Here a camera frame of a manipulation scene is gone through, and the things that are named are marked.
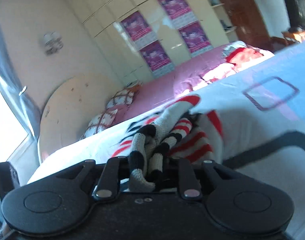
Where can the wall lamp sconce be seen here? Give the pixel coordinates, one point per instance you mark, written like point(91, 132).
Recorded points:
point(52, 42)

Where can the small wooden side table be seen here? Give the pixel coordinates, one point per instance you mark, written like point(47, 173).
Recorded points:
point(290, 38)

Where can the red and white clothes pile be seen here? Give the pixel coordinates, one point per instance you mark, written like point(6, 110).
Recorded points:
point(238, 56)

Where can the black chair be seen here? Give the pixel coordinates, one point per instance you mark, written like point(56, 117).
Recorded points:
point(296, 13)

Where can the lower right purple poster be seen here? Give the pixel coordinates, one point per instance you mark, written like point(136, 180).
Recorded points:
point(195, 38)

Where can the upper left purple poster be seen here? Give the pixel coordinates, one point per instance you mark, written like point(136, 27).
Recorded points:
point(138, 30)

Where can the near patterned pillow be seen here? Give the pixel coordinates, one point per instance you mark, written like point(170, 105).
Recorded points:
point(100, 123)

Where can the far patterned pillow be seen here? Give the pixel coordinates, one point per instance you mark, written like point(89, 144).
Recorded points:
point(123, 97)

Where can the cream glossy wardrobe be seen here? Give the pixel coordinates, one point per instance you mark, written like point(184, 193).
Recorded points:
point(101, 18)

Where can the grey window curtain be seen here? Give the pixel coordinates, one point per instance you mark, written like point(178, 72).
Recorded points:
point(25, 107)

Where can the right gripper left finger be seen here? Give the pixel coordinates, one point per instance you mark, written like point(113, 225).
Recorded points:
point(61, 201)

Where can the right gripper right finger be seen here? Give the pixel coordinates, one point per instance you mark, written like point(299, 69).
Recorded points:
point(235, 202)

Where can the brown wooden door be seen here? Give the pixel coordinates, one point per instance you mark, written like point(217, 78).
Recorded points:
point(245, 15)

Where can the pink checked bed sheet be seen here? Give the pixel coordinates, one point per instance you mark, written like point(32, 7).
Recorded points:
point(170, 86)

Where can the lower left purple poster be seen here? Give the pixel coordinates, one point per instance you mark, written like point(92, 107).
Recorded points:
point(157, 59)

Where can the patterned pillow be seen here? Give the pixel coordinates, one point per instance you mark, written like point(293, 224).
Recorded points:
point(100, 123)
point(123, 97)

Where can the corner wall shelves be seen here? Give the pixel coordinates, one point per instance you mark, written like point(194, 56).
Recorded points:
point(230, 30)

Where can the beige round headboard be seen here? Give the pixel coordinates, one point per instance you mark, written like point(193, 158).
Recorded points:
point(70, 108)

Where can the striped knit cat sweater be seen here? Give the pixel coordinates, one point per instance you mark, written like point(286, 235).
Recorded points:
point(171, 132)

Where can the purple poster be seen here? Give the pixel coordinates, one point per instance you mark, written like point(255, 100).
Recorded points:
point(157, 59)
point(138, 30)
point(179, 12)
point(195, 38)

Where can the upper right purple poster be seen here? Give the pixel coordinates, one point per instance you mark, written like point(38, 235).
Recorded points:
point(179, 12)

